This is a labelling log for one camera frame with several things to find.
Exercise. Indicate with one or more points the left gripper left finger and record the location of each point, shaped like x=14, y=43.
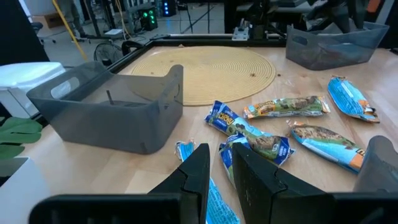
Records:
x=196, y=174

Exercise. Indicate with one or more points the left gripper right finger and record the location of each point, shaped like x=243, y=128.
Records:
x=264, y=193

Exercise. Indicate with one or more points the dark blue granola bar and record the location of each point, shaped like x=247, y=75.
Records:
x=228, y=155
x=248, y=133

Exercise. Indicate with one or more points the light blue granola bar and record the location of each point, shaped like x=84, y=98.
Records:
x=222, y=208
x=326, y=146
x=351, y=99

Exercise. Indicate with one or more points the green granola bar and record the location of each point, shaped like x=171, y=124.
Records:
x=286, y=107

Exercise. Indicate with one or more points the grey translucent plastic bin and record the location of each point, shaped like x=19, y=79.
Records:
x=335, y=53
x=109, y=130
x=379, y=165

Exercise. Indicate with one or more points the round woven tan placemat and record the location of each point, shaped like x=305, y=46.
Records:
x=211, y=74

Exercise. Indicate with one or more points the black floor fan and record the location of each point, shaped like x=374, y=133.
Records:
x=107, y=54

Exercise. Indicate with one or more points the computer tower with green lights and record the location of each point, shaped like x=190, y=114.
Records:
x=147, y=18

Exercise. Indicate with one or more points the white paper sheet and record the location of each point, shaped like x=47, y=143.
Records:
x=113, y=31

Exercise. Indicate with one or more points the black device with blue lights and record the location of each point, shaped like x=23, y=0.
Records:
x=168, y=7

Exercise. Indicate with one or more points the green plant in white pot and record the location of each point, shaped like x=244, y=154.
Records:
x=18, y=133

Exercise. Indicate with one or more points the white trash bin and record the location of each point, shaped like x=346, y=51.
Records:
x=28, y=77

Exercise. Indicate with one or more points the cardboard box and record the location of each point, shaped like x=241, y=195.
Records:
x=53, y=20

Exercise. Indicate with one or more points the office chair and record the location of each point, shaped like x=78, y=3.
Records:
x=38, y=29

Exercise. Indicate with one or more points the silver mounting bracket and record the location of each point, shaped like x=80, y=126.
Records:
x=240, y=34

